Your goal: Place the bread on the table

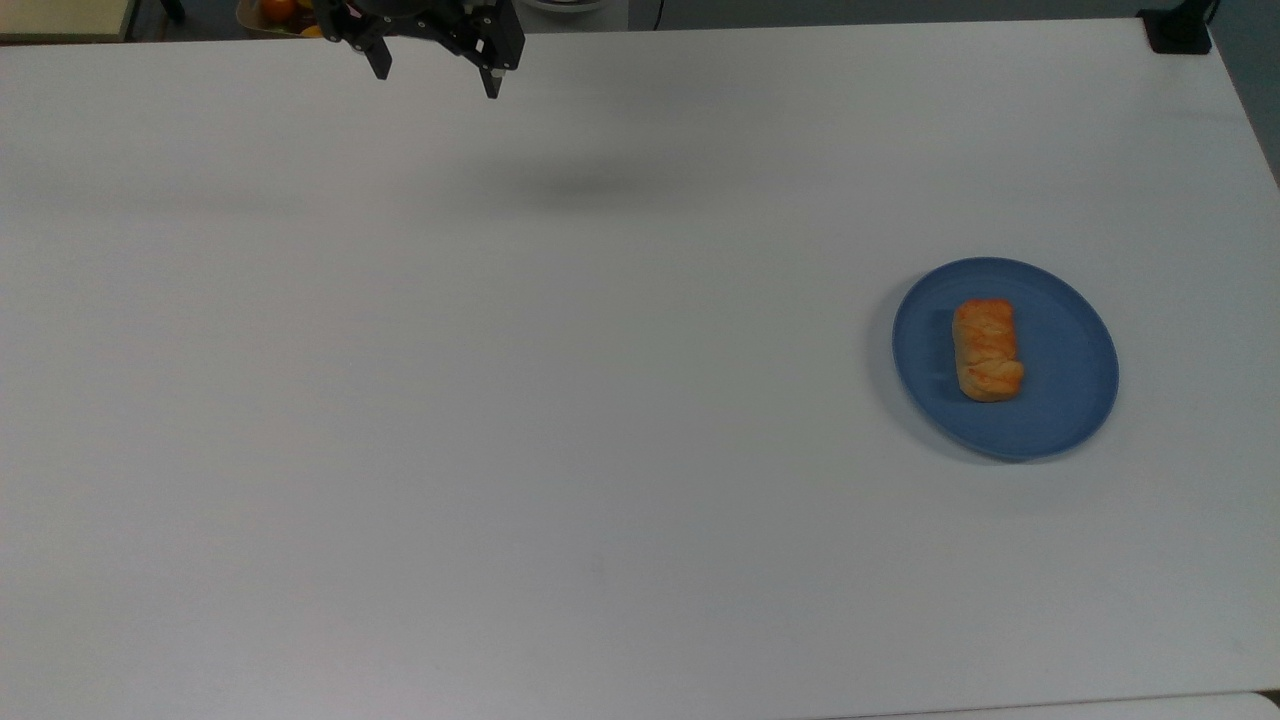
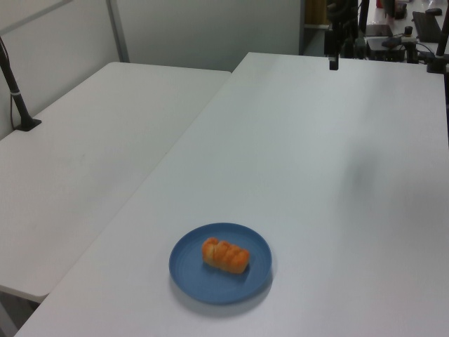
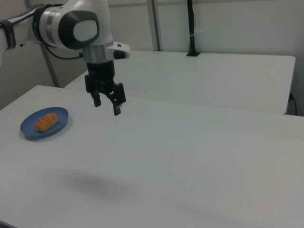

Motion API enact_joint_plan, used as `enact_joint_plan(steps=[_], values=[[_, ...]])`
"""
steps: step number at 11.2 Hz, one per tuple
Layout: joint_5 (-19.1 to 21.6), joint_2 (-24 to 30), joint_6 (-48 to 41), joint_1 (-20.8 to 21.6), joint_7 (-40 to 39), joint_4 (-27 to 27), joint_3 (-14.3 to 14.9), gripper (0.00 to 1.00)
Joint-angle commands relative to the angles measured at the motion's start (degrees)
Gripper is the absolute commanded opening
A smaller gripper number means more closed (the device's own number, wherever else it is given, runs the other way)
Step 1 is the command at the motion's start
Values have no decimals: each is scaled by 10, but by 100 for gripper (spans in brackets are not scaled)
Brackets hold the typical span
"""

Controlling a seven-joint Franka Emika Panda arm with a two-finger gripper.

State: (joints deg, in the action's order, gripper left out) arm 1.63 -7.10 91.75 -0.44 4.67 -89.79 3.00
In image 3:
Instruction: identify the orange toy bread roll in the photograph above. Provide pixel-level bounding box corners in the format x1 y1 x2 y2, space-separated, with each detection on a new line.
34 113 58 132

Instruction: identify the black velcro strap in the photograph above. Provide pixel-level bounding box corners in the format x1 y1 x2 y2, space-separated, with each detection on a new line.
0 19 17 51

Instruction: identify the round blue plate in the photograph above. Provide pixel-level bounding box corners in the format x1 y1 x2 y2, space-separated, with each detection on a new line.
19 106 70 141

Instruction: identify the black cable conduit pole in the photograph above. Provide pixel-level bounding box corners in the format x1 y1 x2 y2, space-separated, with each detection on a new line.
186 0 197 53

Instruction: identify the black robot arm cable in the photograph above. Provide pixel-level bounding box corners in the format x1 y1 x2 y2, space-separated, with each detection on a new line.
9 4 84 60

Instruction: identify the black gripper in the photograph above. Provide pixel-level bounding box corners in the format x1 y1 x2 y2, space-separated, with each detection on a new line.
85 60 126 117

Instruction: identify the grey metal frame post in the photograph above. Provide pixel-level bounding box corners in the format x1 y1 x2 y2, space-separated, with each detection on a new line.
151 0 164 51

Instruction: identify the thin black power cable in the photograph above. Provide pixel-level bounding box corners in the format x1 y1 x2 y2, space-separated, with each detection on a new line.
288 92 298 116

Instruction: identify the white side table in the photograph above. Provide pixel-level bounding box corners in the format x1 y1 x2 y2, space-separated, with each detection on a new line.
64 49 296 115

